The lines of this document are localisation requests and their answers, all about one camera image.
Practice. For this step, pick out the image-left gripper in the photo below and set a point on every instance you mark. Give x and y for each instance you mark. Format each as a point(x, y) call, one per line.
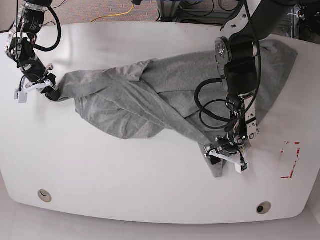
point(37, 73)

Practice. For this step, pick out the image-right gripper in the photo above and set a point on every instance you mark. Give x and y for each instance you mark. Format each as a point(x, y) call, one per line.
point(225, 149)

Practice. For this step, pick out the grey t-shirt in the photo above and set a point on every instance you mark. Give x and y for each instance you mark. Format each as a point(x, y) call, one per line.
point(138, 101)

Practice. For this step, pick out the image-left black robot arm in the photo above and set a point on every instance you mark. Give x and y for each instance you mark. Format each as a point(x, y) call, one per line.
point(21, 45)

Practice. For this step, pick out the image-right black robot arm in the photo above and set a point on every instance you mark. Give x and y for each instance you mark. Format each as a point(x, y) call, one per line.
point(239, 64)

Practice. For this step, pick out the right table grommet hole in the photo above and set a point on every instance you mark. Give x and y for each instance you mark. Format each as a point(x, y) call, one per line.
point(263, 208)

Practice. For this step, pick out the table grommet hole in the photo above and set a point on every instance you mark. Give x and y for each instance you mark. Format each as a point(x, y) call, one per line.
point(45, 196)
point(263, 208)

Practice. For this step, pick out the red tape rectangle marking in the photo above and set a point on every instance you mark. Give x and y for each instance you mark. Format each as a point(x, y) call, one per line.
point(289, 156)

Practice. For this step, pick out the left table grommet hole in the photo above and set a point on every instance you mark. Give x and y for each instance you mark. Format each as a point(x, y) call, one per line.
point(45, 196)

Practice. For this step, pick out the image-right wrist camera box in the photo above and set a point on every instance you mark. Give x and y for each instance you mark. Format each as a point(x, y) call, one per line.
point(241, 167)

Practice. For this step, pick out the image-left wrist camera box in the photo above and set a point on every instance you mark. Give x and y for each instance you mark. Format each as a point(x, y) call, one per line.
point(21, 96)

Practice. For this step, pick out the aluminium frame stand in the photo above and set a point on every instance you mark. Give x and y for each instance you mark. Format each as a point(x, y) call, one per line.
point(195, 15)

